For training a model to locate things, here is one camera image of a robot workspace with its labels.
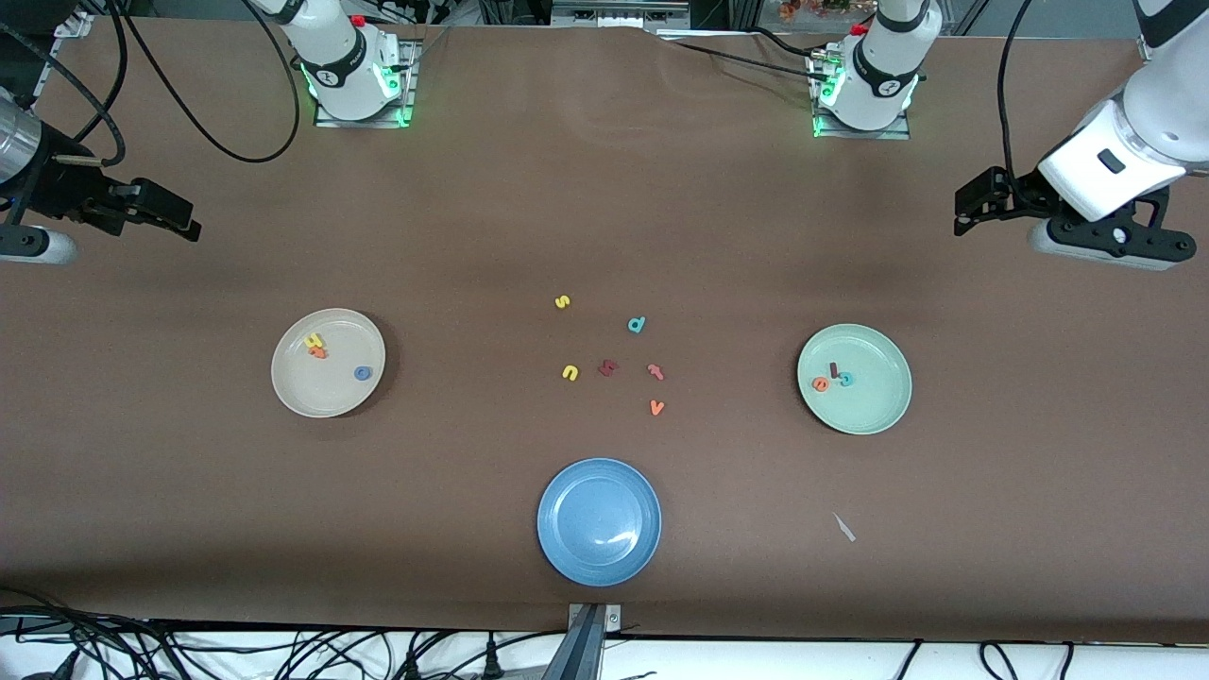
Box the beige brown plate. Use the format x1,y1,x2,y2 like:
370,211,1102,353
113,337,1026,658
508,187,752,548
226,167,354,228
271,308,387,418

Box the black cable on table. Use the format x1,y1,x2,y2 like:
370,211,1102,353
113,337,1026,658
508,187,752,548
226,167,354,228
751,26,837,58
675,42,818,81

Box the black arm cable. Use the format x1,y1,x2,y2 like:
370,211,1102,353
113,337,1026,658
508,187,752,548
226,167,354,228
0,0,301,169
996,0,1037,190

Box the grey metal equipment box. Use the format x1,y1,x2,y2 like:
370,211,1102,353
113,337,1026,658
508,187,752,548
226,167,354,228
553,0,690,29

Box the light green plate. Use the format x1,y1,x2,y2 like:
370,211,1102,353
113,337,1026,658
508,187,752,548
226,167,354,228
796,323,913,436

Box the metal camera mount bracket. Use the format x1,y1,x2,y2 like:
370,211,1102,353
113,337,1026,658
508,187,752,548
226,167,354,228
543,603,624,680

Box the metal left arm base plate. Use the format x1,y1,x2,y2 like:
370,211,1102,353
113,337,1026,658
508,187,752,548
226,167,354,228
808,47,912,141

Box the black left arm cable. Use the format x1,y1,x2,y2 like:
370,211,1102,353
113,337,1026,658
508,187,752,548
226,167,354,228
996,0,1037,190

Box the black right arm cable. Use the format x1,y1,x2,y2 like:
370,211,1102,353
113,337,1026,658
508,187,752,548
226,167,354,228
0,0,301,169

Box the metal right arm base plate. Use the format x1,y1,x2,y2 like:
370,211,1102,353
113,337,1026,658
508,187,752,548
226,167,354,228
315,38,421,128

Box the blue plate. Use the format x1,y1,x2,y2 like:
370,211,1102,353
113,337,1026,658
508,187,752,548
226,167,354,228
536,458,662,587

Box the orange flower decoration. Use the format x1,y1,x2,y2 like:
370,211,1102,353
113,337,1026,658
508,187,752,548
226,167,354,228
779,0,875,22

